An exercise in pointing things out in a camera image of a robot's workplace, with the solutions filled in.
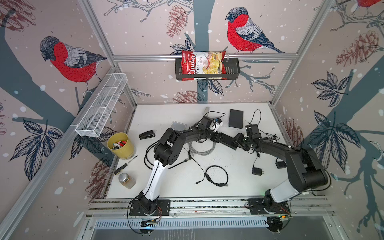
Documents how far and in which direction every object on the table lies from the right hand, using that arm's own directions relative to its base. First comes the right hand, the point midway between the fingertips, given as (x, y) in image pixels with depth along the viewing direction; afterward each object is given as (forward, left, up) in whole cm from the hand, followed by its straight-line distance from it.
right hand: (232, 142), depth 95 cm
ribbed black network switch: (+1, +3, 0) cm, 3 cm away
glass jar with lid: (-29, +57, +7) cm, 65 cm away
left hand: (+2, +6, +1) cm, 7 cm away
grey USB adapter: (+31, +17, -2) cm, 35 cm away
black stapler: (+3, +58, +1) cm, 58 cm away
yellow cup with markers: (-10, +68, +12) cm, 69 cm away
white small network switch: (+12, +38, 0) cm, 40 cm away
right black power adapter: (-17, -12, -3) cm, 21 cm away
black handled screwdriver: (-21, +68, 0) cm, 71 cm away
